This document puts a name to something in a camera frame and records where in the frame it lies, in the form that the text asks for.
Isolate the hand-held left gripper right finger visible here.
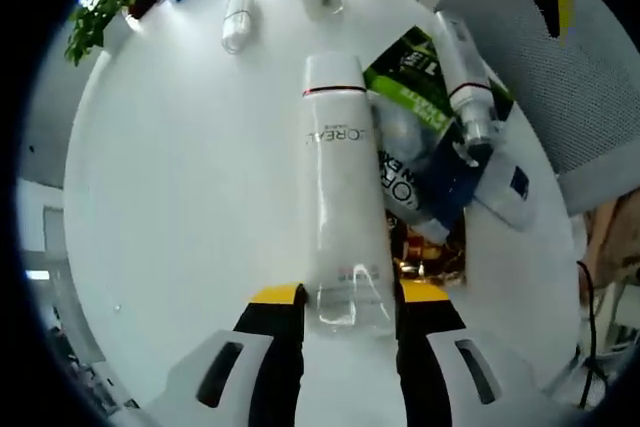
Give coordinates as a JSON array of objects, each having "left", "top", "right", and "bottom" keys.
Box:
[{"left": 394, "top": 280, "right": 551, "bottom": 427}]

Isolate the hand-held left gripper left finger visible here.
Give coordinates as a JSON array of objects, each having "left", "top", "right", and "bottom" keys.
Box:
[{"left": 147, "top": 282, "right": 309, "bottom": 427}]

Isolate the white skincare bottle clear cap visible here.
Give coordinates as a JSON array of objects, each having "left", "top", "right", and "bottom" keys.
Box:
[{"left": 433, "top": 8, "right": 502, "bottom": 149}]

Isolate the gold foil skincare sachet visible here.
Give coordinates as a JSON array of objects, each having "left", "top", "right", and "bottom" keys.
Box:
[{"left": 387, "top": 209, "right": 469, "bottom": 284}]

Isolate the green black skincare sachet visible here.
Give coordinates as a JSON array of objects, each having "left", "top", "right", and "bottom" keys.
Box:
[{"left": 362, "top": 25, "right": 516, "bottom": 138}]

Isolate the red collar skincare pump bottle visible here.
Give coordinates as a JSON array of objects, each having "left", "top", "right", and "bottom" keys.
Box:
[{"left": 220, "top": 0, "right": 257, "bottom": 55}]

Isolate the small clear skincare sachet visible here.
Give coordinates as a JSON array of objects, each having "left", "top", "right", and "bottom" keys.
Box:
[{"left": 472, "top": 149, "right": 540, "bottom": 232}]

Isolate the silver blue skincare sachet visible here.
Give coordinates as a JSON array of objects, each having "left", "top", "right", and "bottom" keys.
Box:
[{"left": 372, "top": 101, "right": 496, "bottom": 244}]

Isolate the white mesh office chair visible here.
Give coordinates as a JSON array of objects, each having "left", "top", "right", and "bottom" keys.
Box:
[{"left": 434, "top": 0, "right": 640, "bottom": 218}]

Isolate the green plant in white pot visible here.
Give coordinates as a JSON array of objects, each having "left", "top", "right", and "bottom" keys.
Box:
[{"left": 63, "top": 0, "right": 151, "bottom": 67}]

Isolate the black cable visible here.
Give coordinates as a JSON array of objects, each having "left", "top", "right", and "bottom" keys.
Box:
[{"left": 576, "top": 259, "right": 612, "bottom": 411}]

